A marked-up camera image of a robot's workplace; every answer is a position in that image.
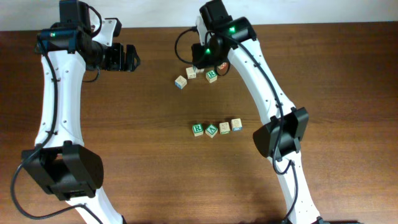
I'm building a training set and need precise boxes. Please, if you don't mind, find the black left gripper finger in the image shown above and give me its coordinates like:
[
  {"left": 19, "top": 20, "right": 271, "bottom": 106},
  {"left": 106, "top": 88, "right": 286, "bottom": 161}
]
[
  {"left": 126, "top": 45, "right": 140, "bottom": 62},
  {"left": 126, "top": 59, "right": 141, "bottom": 72}
]

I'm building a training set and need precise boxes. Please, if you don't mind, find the wooden block green N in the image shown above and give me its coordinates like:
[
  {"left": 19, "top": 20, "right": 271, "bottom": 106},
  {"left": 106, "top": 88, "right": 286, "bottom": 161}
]
[{"left": 219, "top": 122, "right": 231, "bottom": 134}]

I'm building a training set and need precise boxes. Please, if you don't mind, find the wooden block green R edge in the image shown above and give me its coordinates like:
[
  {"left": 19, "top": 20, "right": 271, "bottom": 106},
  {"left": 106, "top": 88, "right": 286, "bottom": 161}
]
[{"left": 192, "top": 124, "right": 204, "bottom": 137}]

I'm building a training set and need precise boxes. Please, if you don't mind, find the wooden block blue L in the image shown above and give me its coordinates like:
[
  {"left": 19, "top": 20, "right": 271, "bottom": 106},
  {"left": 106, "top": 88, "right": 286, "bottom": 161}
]
[{"left": 231, "top": 118, "right": 243, "bottom": 131}]

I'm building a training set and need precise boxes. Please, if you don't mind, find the wooden block green V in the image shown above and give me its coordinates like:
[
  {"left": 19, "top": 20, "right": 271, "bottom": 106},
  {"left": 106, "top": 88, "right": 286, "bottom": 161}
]
[{"left": 205, "top": 124, "right": 218, "bottom": 138}]

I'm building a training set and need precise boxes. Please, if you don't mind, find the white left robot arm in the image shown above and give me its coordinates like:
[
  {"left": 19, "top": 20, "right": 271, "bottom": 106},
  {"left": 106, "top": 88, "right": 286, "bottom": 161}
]
[{"left": 20, "top": 1, "right": 141, "bottom": 223}]

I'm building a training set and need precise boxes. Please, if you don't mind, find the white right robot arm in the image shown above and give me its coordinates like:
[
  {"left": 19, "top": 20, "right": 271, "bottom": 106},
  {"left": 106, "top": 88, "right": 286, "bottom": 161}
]
[{"left": 192, "top": 1, "right": 324, "bottom": 223}]

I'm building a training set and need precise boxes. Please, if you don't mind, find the wooden block red Q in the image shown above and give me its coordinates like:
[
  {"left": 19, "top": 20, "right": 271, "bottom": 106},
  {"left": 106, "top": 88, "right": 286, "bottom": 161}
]
[{"left": 218, "top": 62, "right": 229, "bottom": 70}]

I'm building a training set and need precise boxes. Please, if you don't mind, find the wooden block green side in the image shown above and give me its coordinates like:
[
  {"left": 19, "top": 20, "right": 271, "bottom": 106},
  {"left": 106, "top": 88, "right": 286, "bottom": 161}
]
[{"left": 185, "top": 67, "right": 197, "bottom": 79}]

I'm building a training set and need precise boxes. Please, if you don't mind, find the wooden block blue side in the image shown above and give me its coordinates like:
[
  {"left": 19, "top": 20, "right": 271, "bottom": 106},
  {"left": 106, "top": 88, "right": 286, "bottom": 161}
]
[{"left": 175, "top": 75, "right": 187, "bottom": 90}]

